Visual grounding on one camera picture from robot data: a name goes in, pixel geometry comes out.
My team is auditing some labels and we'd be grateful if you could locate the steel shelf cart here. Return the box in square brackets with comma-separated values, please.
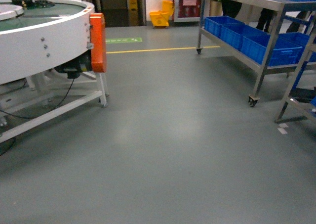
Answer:
[197, 0, 316, 122]

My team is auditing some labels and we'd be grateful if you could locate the yellow mop bucket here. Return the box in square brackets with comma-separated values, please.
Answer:
[149, 0, 174, 27]

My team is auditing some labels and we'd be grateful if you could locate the yellow wet floor sign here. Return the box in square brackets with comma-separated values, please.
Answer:
[128, 0, 139, 26]

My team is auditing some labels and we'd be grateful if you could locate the orange motor cover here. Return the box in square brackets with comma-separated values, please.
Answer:
[90, 13, 107, 73]

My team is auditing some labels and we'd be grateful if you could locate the round white turntable conveyor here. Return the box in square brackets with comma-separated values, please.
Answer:
[0, 0, 109, 142]

